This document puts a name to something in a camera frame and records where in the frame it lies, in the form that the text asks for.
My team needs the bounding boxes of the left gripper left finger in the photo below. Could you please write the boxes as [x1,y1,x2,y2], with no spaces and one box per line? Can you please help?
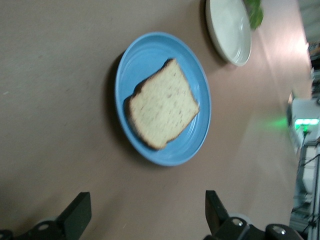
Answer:
[0,191,92,240]

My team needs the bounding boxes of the toasted bread slice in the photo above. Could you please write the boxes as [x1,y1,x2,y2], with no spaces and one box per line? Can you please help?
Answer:
[124,57,201,152]

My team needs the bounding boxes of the beige round plate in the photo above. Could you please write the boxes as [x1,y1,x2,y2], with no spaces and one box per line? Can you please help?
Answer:
[205,0,252,67]

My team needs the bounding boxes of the blue round plate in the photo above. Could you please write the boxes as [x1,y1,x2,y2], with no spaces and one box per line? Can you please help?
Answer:
[114,31,213,167]

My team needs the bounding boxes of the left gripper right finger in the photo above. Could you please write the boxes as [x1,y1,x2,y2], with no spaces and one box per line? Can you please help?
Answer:
[204,190,305,240]

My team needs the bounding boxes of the green lettuce leaf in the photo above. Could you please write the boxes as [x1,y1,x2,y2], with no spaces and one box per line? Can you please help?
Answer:
[243,0,265,30]

